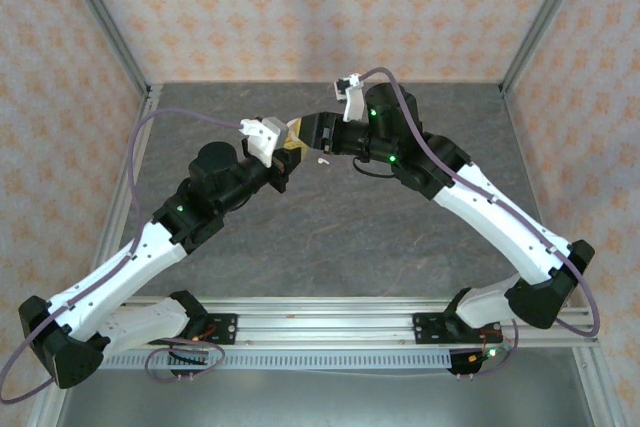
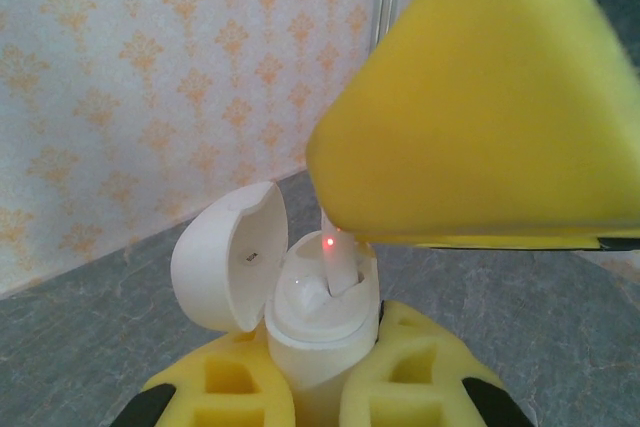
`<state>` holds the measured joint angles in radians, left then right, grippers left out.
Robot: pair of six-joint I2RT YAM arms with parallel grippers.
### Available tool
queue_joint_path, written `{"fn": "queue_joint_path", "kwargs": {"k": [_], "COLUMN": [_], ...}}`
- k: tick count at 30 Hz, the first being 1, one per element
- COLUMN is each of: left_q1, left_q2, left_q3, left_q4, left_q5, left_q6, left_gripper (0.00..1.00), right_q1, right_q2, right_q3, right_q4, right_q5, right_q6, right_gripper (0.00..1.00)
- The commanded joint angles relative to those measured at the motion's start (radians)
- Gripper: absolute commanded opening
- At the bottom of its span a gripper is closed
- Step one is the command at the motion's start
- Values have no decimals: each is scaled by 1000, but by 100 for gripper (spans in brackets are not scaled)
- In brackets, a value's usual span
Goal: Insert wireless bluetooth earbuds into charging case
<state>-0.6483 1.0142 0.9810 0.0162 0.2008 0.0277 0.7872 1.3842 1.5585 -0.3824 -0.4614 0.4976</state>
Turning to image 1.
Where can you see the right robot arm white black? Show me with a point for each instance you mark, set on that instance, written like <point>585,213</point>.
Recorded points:
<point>500,232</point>

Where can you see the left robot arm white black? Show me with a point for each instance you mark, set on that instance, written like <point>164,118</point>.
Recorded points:
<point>110,282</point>

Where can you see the circuit board with green light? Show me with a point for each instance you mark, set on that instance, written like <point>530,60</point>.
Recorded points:
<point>472,358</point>

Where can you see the grey metal sheet panel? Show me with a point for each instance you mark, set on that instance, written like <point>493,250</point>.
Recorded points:
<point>325,402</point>

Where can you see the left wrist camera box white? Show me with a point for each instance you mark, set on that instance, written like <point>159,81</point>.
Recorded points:
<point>262,142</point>

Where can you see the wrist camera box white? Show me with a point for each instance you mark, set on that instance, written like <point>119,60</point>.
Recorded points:
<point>262,142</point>
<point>354,104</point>

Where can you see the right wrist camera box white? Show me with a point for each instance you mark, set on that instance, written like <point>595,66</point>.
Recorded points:
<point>354,104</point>

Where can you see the aluminium side rail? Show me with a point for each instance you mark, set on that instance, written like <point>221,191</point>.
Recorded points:
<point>146,107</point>
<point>597,392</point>

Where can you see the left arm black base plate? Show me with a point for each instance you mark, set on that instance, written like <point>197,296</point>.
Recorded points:
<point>225,329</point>

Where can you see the aluminium mounting rail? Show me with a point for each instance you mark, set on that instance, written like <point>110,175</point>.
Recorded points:
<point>325,322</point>

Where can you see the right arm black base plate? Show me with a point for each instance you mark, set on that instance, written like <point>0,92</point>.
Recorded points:
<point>425,327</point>

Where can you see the aluminium frame post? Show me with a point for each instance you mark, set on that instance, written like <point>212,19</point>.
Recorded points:
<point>549,12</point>
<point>102,12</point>

